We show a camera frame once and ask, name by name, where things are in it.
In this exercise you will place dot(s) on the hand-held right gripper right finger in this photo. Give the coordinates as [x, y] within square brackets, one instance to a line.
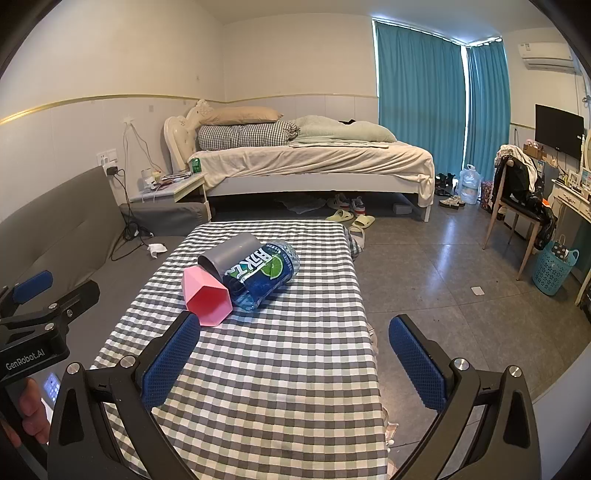
[415, 364]

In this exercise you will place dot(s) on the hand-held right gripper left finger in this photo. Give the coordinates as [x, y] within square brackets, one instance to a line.
[170, 357]

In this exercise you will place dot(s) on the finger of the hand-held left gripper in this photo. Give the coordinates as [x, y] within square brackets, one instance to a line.
[78, 295]
[33, 283]

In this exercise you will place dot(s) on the pink hexagonal cup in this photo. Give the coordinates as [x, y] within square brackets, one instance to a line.
[207, 300]

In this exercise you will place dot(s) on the grey cup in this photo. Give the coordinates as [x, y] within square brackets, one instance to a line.
[231, 254]

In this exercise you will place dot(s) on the person's left hand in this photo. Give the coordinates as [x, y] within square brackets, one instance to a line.
[33, 401]

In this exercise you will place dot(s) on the grey sofa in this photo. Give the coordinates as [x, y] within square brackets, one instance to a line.
[64, 221]

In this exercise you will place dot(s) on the crumpled white tissue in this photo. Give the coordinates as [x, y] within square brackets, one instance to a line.
[157, 249]

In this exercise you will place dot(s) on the white paper scrap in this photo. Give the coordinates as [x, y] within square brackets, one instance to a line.
[477, 290]

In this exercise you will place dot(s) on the checked tablecloth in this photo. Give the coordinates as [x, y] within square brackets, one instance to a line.
[286, 369]

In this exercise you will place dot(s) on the clear bottle with blue label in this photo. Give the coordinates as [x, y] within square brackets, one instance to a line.
[265, 277]

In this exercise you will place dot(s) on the white nightstand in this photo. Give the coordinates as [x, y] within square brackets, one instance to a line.
[184, 189]

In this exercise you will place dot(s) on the pale yellow slipper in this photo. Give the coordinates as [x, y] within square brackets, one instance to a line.
[339, 216]
[362, 222]

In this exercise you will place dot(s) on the grey block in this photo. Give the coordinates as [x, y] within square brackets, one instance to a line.
[401, 209]

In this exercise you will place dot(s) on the blue laundry basket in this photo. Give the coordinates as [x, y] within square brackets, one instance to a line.
[551, 272]

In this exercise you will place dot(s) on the pair of white shoes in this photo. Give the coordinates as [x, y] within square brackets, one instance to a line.
[451, 201]

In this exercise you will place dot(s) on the white sneaker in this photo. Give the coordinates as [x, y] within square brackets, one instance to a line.
[338, 201]
[358, 205]

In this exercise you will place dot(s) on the green can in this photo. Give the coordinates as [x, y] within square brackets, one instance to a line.
[195, 166]

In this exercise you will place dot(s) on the large water jug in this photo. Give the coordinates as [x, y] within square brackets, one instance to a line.
[468, 187]

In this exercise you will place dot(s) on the wooden chair with black seat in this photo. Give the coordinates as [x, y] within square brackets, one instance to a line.
[519, 207]

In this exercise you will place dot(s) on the black jacket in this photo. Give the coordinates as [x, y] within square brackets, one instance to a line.
[540, 217]

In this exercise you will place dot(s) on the white bed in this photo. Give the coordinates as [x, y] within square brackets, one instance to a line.
[323, 185]

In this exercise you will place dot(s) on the beige bed sheet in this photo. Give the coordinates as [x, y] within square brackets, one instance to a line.
[323, 161]

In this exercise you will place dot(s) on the white dressing table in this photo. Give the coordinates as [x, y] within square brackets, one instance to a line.
[568, 199]

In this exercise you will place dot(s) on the checked folded quilt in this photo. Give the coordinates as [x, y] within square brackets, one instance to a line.
[244, 134]

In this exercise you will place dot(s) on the white garment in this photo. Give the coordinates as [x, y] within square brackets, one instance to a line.
[517, 154]

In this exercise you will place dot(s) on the beige pillow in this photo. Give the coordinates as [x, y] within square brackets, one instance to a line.
[240, 115]

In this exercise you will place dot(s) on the pale green blanket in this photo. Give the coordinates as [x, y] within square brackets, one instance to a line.
[341, 131]

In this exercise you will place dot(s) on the dark cloth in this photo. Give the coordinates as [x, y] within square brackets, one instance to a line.
[351, 122]

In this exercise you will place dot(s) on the narrow teal curtain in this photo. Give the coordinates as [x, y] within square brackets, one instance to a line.
[485, 115]

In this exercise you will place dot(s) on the wide teal curtain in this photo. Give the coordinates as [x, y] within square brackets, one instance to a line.
[415, 92]

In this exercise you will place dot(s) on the black television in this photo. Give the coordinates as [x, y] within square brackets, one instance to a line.
[558, 129]

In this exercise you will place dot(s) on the white air conditioner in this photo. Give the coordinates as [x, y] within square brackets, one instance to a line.
[549, 55]

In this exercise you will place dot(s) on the white wall socket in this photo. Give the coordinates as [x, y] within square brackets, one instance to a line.
[107, 158]

